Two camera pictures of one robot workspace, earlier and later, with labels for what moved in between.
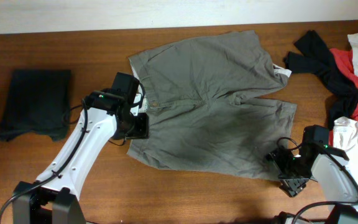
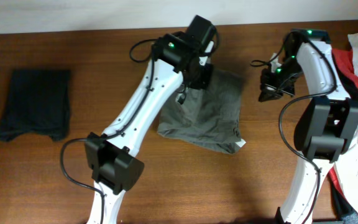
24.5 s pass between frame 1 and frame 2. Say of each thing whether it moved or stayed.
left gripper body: moved
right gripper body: moved
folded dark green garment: stayed
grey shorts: moved
